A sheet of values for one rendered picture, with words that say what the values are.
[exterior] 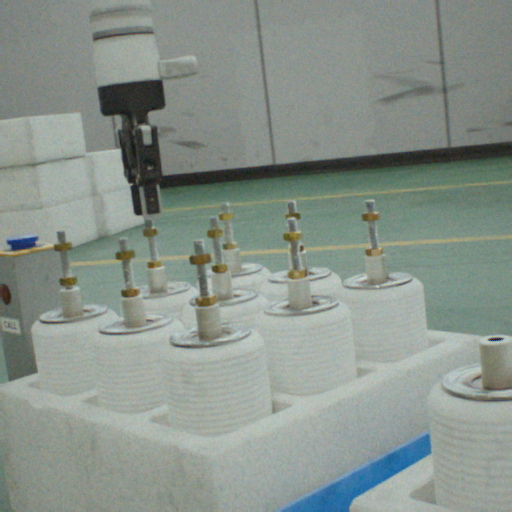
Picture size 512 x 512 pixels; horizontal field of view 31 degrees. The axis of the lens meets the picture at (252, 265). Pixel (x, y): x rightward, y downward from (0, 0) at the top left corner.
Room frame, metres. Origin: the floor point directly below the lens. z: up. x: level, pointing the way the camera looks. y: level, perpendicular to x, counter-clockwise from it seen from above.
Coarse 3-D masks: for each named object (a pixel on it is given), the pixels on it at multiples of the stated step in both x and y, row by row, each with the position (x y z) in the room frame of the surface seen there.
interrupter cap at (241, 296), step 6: (234, 294) 0.99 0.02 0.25; (240, 294) 0.98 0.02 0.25; (246, 294) 0.97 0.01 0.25; (252, 294) 0.96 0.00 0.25; (258, 294) 0.97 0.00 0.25; (192, 300) 0.97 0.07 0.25; (228, 300) 0.95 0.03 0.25; (234, 300) 0.94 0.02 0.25; (240, 300) 0.94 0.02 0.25; (246, 300) 0.94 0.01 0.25; (192, 306) 0.95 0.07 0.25; (222, 306) 0.93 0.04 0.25
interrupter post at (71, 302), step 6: (78, 288) 0.98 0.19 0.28; (60, 294) 0.98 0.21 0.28; (66, 294) 0.97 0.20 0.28; (72, 294) 0.97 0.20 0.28; (78, 294) 0.98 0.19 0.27; (66, 300) 0.97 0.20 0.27; (72, 300) 0.97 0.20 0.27; (78, 300) 0.98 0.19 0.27; (66, 306) 0.97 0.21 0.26; (72, 306) 0.97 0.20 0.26; (78, 306) 0.98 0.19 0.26; (66, 312) 0.97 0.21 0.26; (72, 312) 0.97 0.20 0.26; (78, 312) 0.97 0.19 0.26
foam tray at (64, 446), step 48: (432, 336) 0.98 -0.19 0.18; (0, 384) 0.99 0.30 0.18; (384, 384) 0.84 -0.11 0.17; (432, 384) 0.89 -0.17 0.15; (0, 432) 0.98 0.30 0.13; (48, 432) 0.90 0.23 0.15; (96, 432) 0.83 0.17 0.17; (144, 432) 0.77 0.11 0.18; (240, 432) 0.74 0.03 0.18; (288, 432) 0.76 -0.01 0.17; (336, 432) 0.79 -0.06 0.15; (384, 432) 0.84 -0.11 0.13; (48, 480) 0.91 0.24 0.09; (96, 480) 0.84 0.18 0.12; (144, 480) 0.77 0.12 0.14; (192, 480) 0.72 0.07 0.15; (240, 480) 0.72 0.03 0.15; (288, 480) 0.75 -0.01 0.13
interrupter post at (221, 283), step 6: (228, 270) 0.98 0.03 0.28; (216, 276) 0.96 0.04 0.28; (222, 276) 0.96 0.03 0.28; (228, 276) 0.97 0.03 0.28; (216, 282) 0.96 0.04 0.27; (222, 282) 0.96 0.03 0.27; (228, 282) 0.96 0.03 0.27; (216, 288) 0.96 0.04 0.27; (222, 288) 0.96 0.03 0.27; (228, 288) 0.96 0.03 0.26; (216, 294) 0.96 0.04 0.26; (222, 294) 0.96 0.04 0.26; (228, 294) 0.96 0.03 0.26; (222, 300) 0.96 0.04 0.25
